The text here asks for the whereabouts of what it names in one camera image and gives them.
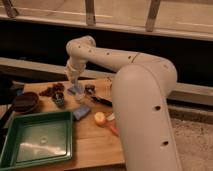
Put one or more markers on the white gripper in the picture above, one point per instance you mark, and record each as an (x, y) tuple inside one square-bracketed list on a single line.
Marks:
[(72, 74)]

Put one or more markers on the light blue towel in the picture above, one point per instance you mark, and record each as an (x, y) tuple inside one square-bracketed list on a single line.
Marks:
[(76, 88)]

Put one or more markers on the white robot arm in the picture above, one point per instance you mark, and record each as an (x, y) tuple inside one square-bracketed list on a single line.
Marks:
[(139, 91)]

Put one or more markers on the white paper cup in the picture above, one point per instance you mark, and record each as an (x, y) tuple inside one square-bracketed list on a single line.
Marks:
[(79, 96)]

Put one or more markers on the small blue black cup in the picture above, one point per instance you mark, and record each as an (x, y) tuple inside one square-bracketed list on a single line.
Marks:
[(58, 99)]

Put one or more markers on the dark grapes bunch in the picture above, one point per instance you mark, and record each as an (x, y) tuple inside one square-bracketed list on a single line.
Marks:
[(50, 91)]

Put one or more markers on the blue sponge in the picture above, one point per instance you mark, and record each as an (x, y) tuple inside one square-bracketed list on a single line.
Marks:
[(81, 112)]

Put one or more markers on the yellow apple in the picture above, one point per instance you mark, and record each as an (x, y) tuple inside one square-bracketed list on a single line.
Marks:
[(100, 119)]

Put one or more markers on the dark brown bowl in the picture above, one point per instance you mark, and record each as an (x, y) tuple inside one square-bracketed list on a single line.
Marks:
[(25, 102)]

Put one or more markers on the dark object at left edge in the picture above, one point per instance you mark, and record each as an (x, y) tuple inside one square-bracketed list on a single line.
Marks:
[(17, 88)]

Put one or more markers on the banana peel slices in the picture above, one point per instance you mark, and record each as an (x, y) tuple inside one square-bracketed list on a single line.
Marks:
[(111, 117)]

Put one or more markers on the wooden board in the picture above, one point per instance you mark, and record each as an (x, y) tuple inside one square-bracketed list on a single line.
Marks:
[(94, 147)]

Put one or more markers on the orange carrot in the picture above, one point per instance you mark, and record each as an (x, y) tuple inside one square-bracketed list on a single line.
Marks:
[(114, 130)]

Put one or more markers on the green plastic tray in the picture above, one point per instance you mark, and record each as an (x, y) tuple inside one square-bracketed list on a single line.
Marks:
[(37, 139)]

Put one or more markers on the black handled peeler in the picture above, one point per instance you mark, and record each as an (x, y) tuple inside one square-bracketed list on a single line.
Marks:
[(91, 92)]

